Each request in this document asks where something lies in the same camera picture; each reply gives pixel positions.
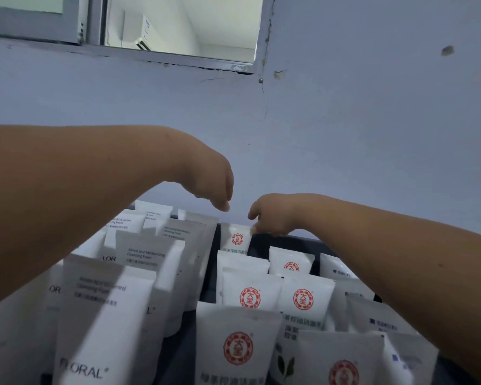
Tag person's right hand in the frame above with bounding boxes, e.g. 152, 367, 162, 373
247, 192, 326, 237

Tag person's left hand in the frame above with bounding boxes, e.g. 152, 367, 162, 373
167, 129, 235, 213

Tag green tea cleanser tube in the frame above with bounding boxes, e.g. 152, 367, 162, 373
220, 223, 252, 255

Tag row of green-leaf tubes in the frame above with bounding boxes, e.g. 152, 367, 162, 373
195, 246, 385, 385

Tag rows of plain white tubes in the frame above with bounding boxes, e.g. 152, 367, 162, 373
0, 200, 219, 385

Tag dark grey shelf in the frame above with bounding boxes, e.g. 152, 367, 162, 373
124, 204, 481, 385

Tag person's right forearm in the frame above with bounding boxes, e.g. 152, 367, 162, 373
312, 196, 481, 385

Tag person's left forearm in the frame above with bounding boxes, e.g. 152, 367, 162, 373
0, 124, 181, 313

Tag white air conditioner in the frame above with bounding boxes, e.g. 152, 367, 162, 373
122, 10, 161, 52

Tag grey framed window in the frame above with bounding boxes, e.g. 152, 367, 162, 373
0, 0, 275, 75

